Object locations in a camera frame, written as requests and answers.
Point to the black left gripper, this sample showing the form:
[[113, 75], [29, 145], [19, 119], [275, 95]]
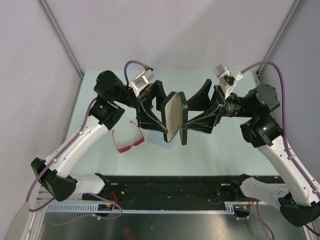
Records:
[[144, 117]]

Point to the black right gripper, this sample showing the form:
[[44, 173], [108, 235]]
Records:
[[205, 122]]

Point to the dark green glasses case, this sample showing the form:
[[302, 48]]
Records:
[[174, 113]]

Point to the light blue cleaning cloth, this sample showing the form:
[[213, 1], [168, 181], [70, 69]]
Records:
[[157, 138]]

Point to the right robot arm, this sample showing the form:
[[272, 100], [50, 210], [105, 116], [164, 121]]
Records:
[[298, 201]]

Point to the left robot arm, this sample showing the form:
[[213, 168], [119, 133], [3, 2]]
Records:
[[103, 113]]

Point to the red sunglasses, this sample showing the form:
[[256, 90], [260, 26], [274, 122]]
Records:
[[128, 140]]

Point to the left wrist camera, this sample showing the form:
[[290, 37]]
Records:
[[142, 80]]

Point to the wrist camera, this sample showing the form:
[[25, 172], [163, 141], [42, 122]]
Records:
[[142, 80], [227, 81]]

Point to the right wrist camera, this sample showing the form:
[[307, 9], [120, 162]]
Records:
[[227, 81]]

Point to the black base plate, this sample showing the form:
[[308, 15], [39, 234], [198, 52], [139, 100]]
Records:
[[174, 190]]

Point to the right aluminium frame post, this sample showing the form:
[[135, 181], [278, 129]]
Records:
[[283, 29]]

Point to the aluminium frame post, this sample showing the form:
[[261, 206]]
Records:
[[283, 29], [49, 15]]

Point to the grey slotted cable duct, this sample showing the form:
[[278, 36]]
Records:
[[104, 208]]

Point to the left aluminium frame post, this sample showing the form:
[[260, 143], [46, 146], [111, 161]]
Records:
[[49, 15]]

